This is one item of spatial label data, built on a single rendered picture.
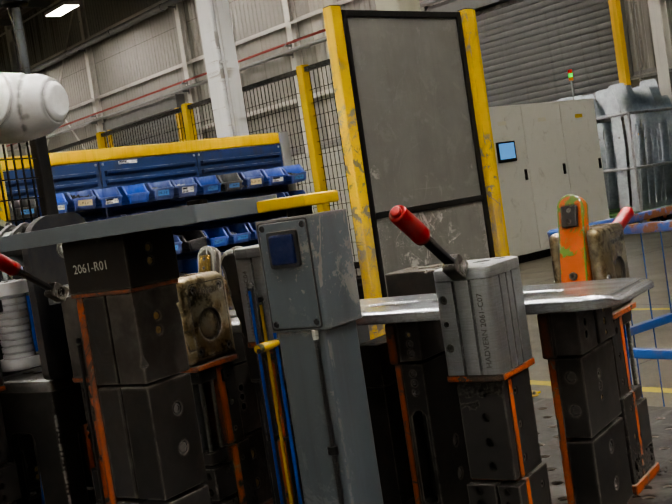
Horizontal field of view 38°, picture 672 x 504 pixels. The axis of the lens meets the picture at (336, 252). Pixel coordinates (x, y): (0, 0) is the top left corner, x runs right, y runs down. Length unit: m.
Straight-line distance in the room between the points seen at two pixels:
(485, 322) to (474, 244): 3.95
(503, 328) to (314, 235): 0.24
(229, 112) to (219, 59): 0.35
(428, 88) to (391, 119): 0.31
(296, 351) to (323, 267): 0.09
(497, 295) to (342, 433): 0.22
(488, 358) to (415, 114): 3.75
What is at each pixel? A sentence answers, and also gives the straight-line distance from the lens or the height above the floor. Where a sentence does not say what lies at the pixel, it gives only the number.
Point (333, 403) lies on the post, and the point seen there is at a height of 0.96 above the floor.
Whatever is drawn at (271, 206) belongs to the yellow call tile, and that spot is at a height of 1.15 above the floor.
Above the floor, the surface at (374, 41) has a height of 1.84.
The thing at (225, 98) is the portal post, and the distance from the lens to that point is 6.52.
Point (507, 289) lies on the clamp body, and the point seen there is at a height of 1.03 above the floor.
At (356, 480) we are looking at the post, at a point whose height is 0.87.
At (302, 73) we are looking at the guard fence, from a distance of 6.17.
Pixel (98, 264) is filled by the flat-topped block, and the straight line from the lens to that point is 1.13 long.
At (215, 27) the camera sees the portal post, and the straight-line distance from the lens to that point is 6.59.
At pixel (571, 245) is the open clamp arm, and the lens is 1.35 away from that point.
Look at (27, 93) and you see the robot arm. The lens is 1.73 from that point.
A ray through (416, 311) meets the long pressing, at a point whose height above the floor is 1.00.
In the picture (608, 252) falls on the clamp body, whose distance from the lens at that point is 1.37.
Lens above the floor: 1.15
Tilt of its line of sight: 3 degrees down
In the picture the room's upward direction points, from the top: 9 degrees counter-clockwise
